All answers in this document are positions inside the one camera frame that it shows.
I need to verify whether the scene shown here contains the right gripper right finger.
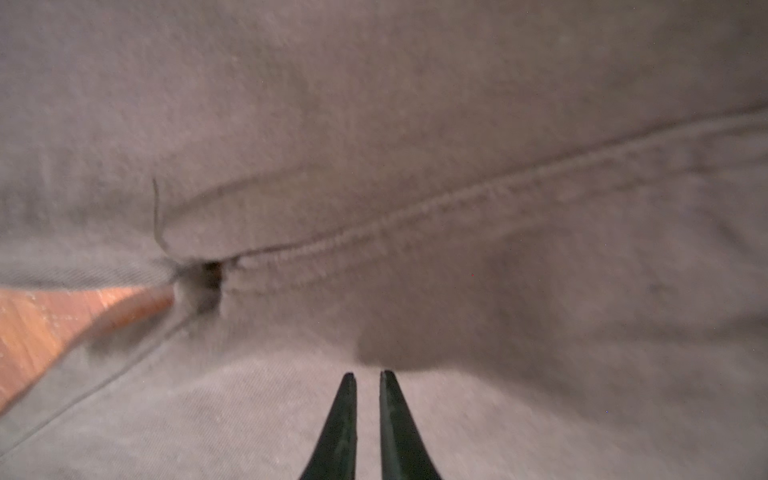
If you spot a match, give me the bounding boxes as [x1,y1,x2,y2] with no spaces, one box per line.
[379,370,442,480]

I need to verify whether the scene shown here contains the brown trousers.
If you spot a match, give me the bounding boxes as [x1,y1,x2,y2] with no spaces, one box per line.
[1,1,767,479]

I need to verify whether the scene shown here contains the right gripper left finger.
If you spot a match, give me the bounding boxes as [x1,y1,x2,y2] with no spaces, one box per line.
[299,373,357,480]

